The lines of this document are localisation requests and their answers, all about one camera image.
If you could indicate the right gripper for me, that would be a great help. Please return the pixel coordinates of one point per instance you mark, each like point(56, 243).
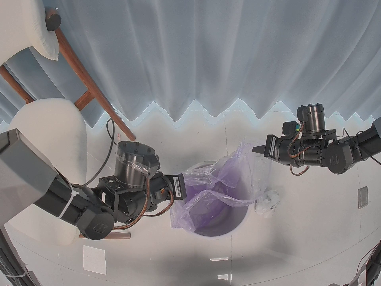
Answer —
point(282, 149)

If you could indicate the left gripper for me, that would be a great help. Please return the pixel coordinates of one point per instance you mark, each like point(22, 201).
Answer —
point(162, 189)

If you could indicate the purple plastic bag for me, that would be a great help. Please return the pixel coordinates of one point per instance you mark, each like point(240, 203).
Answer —
point(208, 201)

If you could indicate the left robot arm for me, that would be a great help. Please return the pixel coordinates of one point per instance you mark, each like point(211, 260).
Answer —
point(26, 165)

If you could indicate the white trash bin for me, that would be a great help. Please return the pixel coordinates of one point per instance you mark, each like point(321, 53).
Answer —
point(241, 219)

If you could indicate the pale blue curtain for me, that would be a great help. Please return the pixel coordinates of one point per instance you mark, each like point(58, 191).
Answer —
point(208, 40)

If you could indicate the white cushioned wooden chair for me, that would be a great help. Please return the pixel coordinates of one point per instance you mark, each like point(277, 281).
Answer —
point(50, 138)

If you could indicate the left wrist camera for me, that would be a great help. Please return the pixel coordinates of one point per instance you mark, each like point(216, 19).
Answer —
point(152, 165)

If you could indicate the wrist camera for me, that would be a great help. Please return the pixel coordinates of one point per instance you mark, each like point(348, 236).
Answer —
point(152, 165)
point(288, 128)

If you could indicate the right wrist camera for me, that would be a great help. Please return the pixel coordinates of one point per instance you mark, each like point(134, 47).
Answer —
point(288, 128)

